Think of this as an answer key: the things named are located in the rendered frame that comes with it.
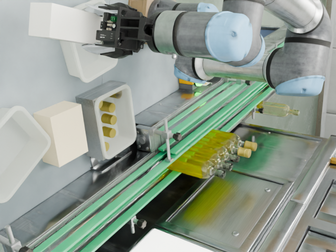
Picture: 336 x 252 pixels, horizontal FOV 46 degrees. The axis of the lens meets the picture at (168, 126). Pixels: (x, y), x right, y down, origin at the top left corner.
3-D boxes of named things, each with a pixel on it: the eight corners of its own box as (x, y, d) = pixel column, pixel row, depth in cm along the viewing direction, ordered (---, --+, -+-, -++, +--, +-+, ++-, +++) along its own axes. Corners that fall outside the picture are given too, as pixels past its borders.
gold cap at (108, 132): (99, 128, 138) (108, 130, 135) (106, 124, 140) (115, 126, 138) (100, 137, 139) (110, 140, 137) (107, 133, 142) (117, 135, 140)
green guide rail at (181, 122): (156, 132, 147) (174, 137, 143) (156, 130, 146) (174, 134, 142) (303, 29, 274) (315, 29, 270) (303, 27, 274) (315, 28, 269)
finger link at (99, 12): (72, -9, 77) (104, 5, 73) (93, -3, 82) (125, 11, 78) (67, 7, 78) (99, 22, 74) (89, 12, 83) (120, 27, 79)
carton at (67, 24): (30, 2, 74) (51, 2, 71) (115, 22, 94) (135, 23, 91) (28, 35, 75) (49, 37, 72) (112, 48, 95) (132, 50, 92)
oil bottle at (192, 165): (160, 167, 154) (208, 181, 143) (159, 155, 152) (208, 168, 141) (168, 160, 159) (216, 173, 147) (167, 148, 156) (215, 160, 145)
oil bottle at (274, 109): (249, 111, 220) (296, 120, 206) (249, 102, 218) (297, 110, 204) (253, 108, 224) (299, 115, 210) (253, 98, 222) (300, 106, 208)
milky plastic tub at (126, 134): (87, 156, 138) (105, 162, 133) (75, 96, 128) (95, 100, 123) (119, 135, 150) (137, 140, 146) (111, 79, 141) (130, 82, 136)
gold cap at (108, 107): (98, 103, 135) (108, 105, 133) (105, 99, 138) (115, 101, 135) (100, 112, 137) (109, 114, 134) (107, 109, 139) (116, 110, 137)
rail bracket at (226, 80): (222, 82, 187) (249, 86, 180) (222, 67, 184) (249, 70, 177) (226, 80, 190) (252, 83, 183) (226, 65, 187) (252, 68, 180)
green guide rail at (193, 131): (158, 150, 150) (175, 155, 146) (157, 148, 150) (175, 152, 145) (303, 39, 277) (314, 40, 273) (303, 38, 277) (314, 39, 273)
